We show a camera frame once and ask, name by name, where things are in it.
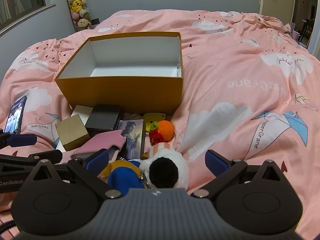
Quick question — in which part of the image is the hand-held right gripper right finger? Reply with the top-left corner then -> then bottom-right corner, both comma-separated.
191,149 -> 288,198

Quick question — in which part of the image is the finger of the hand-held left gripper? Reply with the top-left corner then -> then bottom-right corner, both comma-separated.
0,149 -> 63,167
0,132 -> 38,148

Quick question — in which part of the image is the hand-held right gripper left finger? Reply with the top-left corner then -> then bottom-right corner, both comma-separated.
25,149 -> 121,199

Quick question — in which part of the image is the pink fabric pouch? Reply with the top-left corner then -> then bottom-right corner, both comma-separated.
71,129 -> 127,161

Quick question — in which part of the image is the gold box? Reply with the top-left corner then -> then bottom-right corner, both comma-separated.
55,114 -> 90,152

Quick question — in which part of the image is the black box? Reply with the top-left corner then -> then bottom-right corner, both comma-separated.
85,104 -> 124,137

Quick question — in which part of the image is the grey photo card box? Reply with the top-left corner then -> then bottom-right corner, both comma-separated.
117,119 -> 147,160

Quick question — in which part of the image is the long white box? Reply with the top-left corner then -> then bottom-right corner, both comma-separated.
55,104 -> 94,152

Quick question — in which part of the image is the orange cardboard box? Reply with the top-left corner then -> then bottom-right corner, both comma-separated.
54,31 -> 184,117

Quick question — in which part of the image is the black smartphone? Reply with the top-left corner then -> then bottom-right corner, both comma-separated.
4,95 -> 27,135

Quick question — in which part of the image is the blue and yellow plush toy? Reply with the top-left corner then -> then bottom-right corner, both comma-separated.
97,159 -> 145,197

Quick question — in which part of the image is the white plush toy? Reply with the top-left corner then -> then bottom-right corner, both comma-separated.
139,142 -> 190,189

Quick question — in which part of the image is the orange crochet fruit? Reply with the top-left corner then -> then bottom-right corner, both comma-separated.
149,120 -> 175,144

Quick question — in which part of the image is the tube of plush toys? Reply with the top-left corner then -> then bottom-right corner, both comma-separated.
61,0 -> 92,32

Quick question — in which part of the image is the cream door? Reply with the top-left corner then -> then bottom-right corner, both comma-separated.
259,0 -> 297,23

